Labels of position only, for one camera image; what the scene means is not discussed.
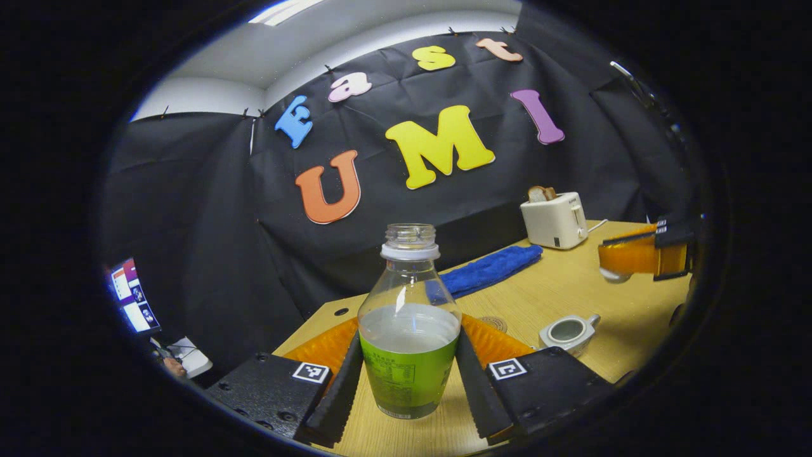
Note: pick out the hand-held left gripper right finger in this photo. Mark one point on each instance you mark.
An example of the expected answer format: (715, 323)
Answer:
(479, 393)

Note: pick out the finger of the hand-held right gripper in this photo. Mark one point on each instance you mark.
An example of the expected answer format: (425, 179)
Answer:
(628, 260)
(675, 235)

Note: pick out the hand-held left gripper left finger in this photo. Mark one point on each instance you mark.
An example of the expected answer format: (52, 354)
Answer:
(339, 393)

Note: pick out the round wooden coaster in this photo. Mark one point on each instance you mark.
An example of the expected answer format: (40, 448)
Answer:
(495, 324)

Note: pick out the clear green-label water bottle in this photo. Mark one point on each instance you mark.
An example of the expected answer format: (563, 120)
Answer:
(409, 368)

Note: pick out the white floral teacup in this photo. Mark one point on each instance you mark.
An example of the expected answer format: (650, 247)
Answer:
(574, 347)

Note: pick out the white toaster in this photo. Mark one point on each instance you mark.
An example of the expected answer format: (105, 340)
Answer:
(555, 222)

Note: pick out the blue towel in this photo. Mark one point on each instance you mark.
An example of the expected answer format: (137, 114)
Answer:
(488, 270)

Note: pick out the white device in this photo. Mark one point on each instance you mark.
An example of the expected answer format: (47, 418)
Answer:
(193, 358)

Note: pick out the black backdrop cloth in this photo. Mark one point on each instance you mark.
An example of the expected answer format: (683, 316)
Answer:
(254, 266)

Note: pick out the metal backdrop stand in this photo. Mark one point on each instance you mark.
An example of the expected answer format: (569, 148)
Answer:
(628, 76)

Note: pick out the computer monitor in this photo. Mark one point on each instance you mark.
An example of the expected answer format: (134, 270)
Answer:
(133, 298)

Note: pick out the ceiling light panel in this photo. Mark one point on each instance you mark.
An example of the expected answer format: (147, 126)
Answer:
(285, 11)

